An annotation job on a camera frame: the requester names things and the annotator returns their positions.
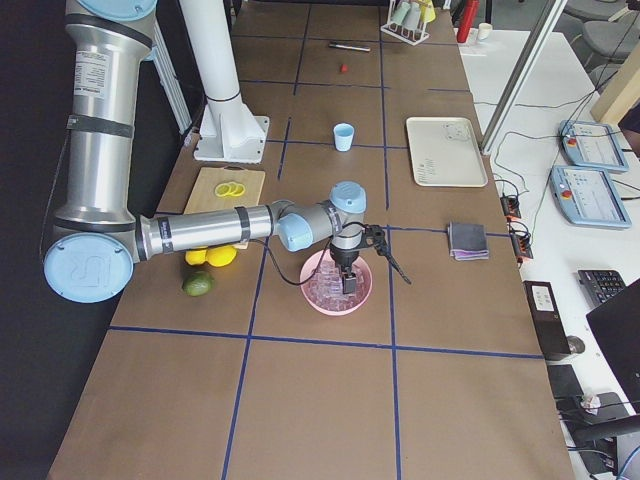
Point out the aluminium frame post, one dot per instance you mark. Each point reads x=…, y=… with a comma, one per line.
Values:
x=528, y=57

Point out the white camera pole base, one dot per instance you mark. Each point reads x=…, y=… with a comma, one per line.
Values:
x=229, y=132

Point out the laptop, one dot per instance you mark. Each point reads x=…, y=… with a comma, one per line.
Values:
x=615, y=325

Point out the cream bear tray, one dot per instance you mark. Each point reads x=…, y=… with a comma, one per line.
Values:
x=444, y=152

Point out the teach pendant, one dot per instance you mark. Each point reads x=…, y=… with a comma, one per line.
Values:
x=587, y=197
x=591, y=144

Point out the avocado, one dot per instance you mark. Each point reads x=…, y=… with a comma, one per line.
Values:
x=198, y=283

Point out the black keyboard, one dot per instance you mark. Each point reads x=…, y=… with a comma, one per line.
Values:
x=601, y=285

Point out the white wire cup rack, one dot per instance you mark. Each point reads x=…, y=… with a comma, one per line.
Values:
x=410, y=37

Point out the yellow cup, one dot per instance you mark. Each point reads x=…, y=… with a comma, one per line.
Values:
x=427, y=11

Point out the steel muddler rod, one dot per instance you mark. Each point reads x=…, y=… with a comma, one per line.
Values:
x=349, y=47

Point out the folded grey cloth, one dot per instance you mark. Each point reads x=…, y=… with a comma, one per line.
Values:
x=467, y=241

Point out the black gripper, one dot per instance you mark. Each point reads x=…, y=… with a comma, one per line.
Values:
x=345, y=259

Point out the white cup on rack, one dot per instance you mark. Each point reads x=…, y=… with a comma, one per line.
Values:
x=413, y=16

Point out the pink bowl of ice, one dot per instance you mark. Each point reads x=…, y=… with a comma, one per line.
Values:
x=323, y=289

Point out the white paper cup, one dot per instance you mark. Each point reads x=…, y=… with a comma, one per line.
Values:
x=483, y=31

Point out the wooden cutting board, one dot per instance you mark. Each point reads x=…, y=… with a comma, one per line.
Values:
x=218, y=224

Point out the lower teach pendant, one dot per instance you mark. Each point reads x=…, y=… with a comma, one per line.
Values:
x=587, y=197

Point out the black box with label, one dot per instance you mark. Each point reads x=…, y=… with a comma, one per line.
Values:
x=546, y=319

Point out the lemon slices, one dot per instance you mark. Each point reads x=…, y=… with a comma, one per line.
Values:
x=229, y=189

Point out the light blue cup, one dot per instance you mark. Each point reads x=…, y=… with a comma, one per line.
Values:
x=343, y=136

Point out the upper teach pendant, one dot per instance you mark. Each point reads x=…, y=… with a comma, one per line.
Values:
x=591, y=144

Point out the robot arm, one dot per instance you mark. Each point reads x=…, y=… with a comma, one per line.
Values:
x=97, y=241

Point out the mint green cup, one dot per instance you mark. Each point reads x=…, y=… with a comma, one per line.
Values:
x=398, y=11

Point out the red bottle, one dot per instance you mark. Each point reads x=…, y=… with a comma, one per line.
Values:
x=468, y=15

